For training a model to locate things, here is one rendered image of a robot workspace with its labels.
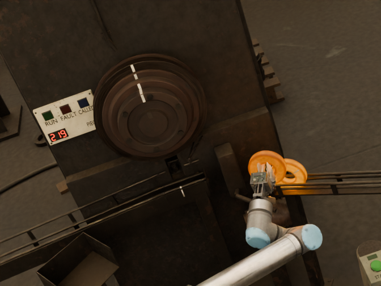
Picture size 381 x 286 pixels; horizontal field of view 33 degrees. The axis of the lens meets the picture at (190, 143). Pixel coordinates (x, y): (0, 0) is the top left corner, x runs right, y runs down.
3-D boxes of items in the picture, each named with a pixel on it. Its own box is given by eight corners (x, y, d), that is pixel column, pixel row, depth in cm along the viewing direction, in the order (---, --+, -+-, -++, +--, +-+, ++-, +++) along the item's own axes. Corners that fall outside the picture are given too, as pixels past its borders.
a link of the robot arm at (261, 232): (262, 252, 245) (239, 243, 242) (264, 223, 252) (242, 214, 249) (276, 244, 238) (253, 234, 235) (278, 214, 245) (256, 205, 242)
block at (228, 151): (227, 186, 306) (212, 145, 293) (242, 180, 306) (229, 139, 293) (231, 199, 297) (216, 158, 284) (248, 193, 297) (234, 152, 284)
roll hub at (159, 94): (131, 156, 273) (106, 100, 258) (194, 133, 273) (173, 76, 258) (132, 163, 269) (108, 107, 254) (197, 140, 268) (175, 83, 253)
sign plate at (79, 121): (50, 143, 286) (33, 109, 276) (106, 123, 285) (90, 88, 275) (50, 146, 284) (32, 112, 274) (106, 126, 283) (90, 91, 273)
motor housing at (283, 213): (267, 285, 324) (239, 205, 296) (309, 270, 324) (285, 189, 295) (274, 304, 313) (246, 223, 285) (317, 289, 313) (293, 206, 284)
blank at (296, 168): (290, 192, 283) (288, 197, 281) (263, 169, 280) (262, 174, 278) (315, 175, 273) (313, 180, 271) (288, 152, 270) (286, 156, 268)
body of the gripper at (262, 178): (269, 169, 252) (267, 196, 245) (275, 181, 258) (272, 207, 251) (250, 171, 254) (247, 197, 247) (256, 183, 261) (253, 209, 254)
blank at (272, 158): (243, 154, 265) (241, 159, 262) (279, 146, 258) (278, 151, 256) (257, 183, 272) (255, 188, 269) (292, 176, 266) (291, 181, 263)
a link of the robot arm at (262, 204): (274, 219, 249) (250, 221, 252) (275, 209, 251) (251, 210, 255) (268, 207, 242) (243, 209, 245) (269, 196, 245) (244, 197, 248)
